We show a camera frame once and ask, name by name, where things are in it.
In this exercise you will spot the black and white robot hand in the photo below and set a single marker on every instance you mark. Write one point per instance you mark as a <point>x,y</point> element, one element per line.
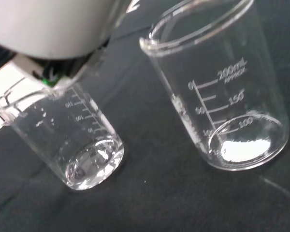
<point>50,26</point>

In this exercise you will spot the large clear glass beaker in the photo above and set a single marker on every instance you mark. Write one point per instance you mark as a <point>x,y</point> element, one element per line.
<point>232,108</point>

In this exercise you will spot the black table cloth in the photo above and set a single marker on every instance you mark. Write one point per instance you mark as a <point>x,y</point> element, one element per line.
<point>159,200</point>

